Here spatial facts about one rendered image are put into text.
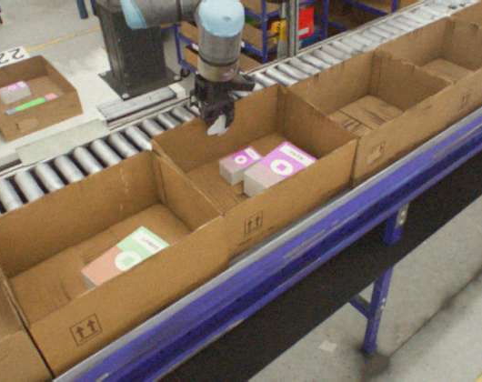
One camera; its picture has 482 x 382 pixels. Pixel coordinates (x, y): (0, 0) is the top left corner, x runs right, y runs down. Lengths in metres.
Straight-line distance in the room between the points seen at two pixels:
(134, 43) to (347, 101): 0.83
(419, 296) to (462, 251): 0.35
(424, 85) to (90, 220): 0.98
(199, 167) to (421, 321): 1.21
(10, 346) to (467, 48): 1.60
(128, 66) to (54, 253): 0.95
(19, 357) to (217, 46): 0.67
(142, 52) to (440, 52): 1.11
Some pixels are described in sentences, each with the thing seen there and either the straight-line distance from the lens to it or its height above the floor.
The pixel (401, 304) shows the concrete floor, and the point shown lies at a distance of 2.19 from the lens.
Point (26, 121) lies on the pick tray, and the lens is 1.89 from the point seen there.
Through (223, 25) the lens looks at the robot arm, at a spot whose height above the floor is 1.34.
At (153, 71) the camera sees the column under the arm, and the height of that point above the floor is 0.81.
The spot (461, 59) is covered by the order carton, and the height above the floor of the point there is 0.92.
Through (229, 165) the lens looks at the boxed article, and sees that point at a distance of 1.25.
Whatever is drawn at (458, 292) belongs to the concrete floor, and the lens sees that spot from 2.29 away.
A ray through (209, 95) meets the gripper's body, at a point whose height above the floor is 1.15.
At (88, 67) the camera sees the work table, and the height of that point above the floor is 0.75.
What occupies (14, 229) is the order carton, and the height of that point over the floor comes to 1.00.
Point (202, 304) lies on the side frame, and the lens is 1.02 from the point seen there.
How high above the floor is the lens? 1.74
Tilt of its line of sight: 38 degrees down
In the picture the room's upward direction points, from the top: 1 degrees counter-clockwise
